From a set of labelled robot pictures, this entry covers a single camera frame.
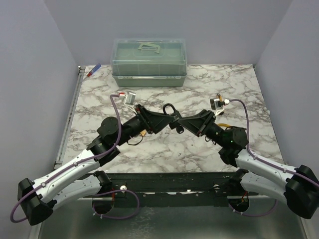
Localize green transparent toolbox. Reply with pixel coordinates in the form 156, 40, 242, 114
111, 38, 187, 87

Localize purple cable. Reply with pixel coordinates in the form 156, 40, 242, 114
224, 99, 319, 217
9, 94, 140, 224

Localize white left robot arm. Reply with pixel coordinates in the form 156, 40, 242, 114
17, 105, 177, 226

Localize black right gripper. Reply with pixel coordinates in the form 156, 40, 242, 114
176, 109, 228, 148

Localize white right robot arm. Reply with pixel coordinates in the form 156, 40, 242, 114
178, 110, 319, 219

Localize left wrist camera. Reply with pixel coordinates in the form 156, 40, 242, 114
119, 92, 136, 110

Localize black Kaijing padlock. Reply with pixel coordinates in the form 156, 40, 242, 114
162, 103, 181, 129

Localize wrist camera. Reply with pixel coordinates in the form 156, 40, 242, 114
210, 99, 229, 116
119, 92, 136, 110

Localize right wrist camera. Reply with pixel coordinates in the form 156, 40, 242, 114
210, 99, 229, 116

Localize red blue screwdriver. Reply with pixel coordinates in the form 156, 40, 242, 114
86, 63, 101, 77

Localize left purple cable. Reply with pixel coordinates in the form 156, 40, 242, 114
9, 94, 140, 224

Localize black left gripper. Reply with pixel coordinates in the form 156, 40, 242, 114
116, 105, 174, 146

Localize yellow black pliers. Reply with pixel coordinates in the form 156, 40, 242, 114
217, 123, 233, 129

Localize aluminium frame rail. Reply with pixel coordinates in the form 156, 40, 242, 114
27, 65, 85, 239

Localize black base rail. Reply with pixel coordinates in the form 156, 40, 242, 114
91, 172, 246, 211

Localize black-headed key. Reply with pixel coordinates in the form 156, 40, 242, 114
176, 125, 184, 134

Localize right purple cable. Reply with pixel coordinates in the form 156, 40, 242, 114
224, 99, 319, 217

